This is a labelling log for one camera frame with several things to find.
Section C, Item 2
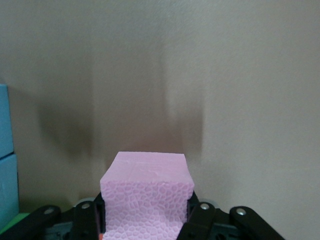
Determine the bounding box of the brown table mat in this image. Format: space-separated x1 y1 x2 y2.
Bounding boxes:
0 0 320 240

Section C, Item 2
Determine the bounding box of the green foam cube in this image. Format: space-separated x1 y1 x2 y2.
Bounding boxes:
0 212 32 232

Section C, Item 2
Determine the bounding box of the light pink foam cube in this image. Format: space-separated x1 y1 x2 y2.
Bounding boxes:
99 151 195 240

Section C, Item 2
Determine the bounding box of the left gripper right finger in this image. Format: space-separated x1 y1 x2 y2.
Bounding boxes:
176 189 285 240

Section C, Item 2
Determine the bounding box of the blue foam cube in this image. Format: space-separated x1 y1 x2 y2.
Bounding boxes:
0 83 14 159
0 152 20 224

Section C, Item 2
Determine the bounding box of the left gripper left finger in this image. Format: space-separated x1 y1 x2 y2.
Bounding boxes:
0 191 107 240

